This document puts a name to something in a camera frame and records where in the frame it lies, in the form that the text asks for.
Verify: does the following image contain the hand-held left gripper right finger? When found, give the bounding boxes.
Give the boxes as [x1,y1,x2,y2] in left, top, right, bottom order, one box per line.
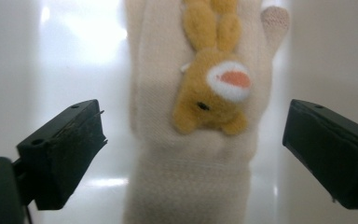
[282,98,358,210]

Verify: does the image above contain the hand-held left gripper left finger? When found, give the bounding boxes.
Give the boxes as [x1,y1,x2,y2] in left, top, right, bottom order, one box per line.
[16,99,108,211]

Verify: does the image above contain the white plastic storage bin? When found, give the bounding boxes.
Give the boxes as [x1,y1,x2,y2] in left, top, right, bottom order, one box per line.
[0,0,358,224]

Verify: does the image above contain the cream glove with plush bunny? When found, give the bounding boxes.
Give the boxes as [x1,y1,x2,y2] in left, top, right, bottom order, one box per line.
[122,0,292,224]

